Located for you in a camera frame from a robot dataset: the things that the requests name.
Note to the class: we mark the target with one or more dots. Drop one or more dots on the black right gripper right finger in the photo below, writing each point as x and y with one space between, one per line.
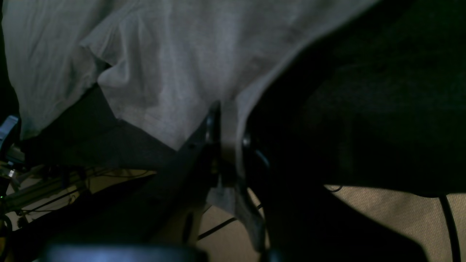
304 220

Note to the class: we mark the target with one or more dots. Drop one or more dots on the grey T-shirt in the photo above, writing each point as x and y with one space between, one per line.
160 64

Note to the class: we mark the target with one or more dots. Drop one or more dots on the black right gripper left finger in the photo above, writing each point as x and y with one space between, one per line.
170 206

